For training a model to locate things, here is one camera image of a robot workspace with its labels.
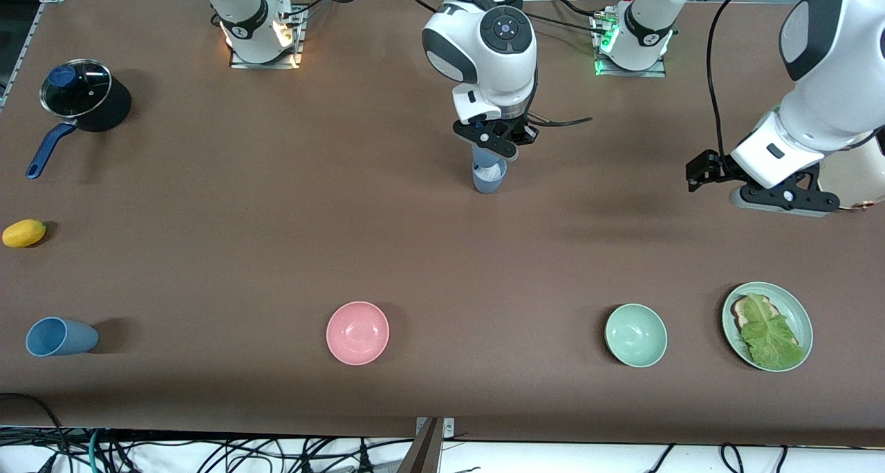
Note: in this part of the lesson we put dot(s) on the blue plastic cup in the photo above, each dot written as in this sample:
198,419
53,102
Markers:
482,160
59,337

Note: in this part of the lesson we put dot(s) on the dark wedge-shaped post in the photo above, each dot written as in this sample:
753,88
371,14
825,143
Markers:
420,452

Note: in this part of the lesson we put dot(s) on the mint green plate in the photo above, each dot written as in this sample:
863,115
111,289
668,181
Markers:
802,314

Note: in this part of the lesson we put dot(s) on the metal table bracket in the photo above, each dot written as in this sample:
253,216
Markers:
448,428

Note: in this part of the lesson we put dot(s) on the glass lid blue knob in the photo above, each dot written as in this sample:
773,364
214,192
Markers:
79,89

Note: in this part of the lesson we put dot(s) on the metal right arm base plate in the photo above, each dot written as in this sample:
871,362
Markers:
266,61

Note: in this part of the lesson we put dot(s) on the pink bowl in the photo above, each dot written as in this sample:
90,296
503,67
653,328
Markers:
357,333

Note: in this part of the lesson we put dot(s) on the white round container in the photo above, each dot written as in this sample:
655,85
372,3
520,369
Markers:
857,175

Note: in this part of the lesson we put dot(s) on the aluminium table edge rail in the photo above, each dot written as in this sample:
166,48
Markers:
28,37

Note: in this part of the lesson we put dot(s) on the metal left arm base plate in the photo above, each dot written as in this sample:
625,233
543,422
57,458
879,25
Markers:
629,72

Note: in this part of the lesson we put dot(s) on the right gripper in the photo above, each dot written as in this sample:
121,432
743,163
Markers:
523,131

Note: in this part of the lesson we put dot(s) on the green lettuce leaf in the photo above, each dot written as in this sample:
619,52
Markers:
771,338

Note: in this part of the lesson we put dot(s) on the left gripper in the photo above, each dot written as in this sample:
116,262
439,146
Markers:
720,166

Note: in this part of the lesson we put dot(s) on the grey-blue plastic cup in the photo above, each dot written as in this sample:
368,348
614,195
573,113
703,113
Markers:
487,184

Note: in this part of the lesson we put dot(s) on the toast slice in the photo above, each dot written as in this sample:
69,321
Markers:
742,312

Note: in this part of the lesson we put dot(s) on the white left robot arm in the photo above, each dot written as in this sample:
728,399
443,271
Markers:
830,72

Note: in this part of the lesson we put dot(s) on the yellow lemon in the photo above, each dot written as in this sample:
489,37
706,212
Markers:
24,233

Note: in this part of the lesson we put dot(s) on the mint green bowl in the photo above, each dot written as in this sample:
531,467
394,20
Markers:
636,335

